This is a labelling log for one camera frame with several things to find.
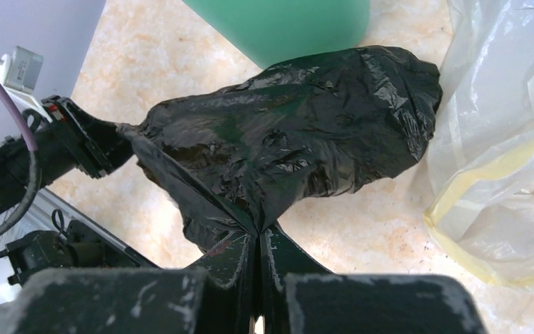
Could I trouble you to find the green plastic trash bin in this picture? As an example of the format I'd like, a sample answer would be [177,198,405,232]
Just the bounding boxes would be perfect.
[186,0,371,68]

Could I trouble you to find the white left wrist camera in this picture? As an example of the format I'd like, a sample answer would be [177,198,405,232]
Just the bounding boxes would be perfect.
[0,46,44,110]

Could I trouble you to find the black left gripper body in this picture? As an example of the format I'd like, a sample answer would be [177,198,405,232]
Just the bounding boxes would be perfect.
[0,124,76,214]

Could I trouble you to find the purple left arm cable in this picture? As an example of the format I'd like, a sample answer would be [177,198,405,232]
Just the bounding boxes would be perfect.
[0,50,42,252]

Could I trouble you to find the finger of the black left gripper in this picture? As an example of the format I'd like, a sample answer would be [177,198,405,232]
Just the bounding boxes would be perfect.
[42,95,134,179]

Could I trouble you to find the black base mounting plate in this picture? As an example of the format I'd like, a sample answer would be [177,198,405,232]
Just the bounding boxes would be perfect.
[0,189,160,287]

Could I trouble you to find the black trash bag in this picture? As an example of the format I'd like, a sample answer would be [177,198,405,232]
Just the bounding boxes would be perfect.
[118,46,442,250]

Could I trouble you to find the translucent white plastic bag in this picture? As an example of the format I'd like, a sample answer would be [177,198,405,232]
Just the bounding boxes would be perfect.
[424,1,534,289]

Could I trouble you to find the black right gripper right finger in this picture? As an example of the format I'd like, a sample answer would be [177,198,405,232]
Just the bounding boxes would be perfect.
[259,225,487,333]

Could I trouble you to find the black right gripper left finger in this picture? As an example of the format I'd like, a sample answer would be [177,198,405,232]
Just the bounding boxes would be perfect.
[6,232,255,333]

